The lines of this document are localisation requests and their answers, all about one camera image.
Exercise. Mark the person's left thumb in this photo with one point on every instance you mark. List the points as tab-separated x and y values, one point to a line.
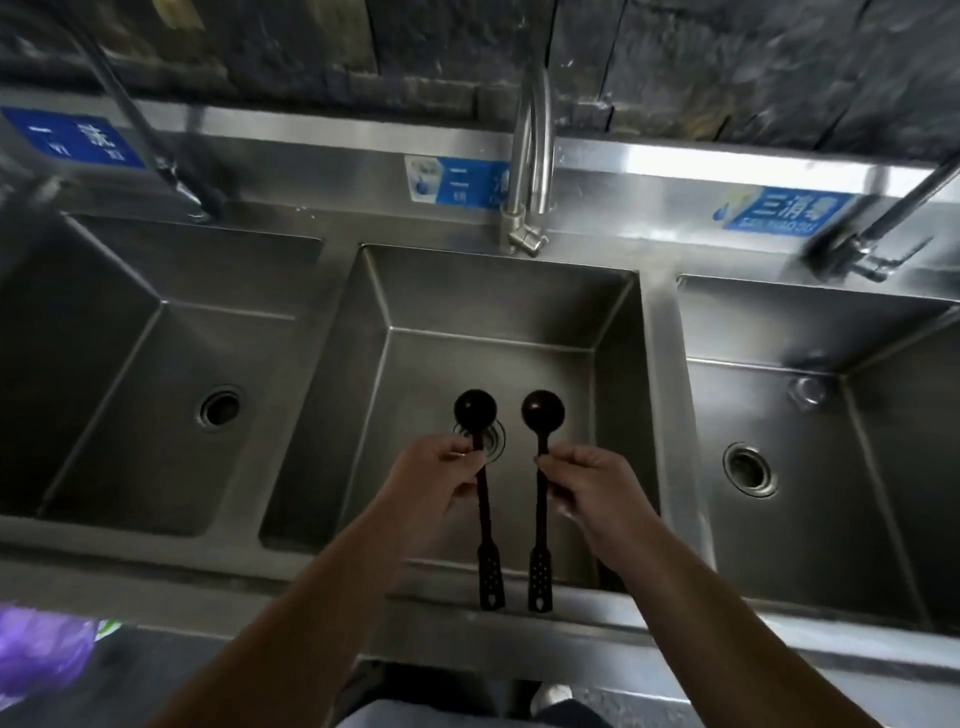
463	486

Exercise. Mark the blue sink label with drop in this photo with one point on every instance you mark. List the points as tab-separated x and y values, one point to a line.
784	211

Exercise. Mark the person's left forearm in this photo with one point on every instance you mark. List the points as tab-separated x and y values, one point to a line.
300	630

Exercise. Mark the stainless steel triple sink unit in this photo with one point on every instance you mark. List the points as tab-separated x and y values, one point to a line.
150	337

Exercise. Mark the round steel sink drain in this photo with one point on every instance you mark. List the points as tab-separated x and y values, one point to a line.
495	439
748	469
220	407

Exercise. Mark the white shoe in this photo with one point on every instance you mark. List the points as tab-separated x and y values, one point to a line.
551	697

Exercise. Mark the person's right thumb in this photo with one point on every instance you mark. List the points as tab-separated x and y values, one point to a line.
564	496

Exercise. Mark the person's left hand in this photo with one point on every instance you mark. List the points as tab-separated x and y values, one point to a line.
424	491

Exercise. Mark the person's right hand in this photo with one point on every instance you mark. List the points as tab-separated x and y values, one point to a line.
607	502

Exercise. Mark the purple plastic bag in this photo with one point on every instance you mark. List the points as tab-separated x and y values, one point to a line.
41	660

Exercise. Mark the dark wooden ladle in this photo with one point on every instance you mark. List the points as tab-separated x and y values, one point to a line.
475	411
543	411

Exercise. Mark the round steel overflow fitting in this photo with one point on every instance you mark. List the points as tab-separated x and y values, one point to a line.
807	391

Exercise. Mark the steel gooseneck faucet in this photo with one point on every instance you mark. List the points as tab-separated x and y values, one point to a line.
892	217
531	150
150	142

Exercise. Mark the person's right forearm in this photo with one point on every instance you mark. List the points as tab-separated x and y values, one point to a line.
712	637

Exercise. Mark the blue and white sink label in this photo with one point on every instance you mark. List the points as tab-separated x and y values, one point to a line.
454	181

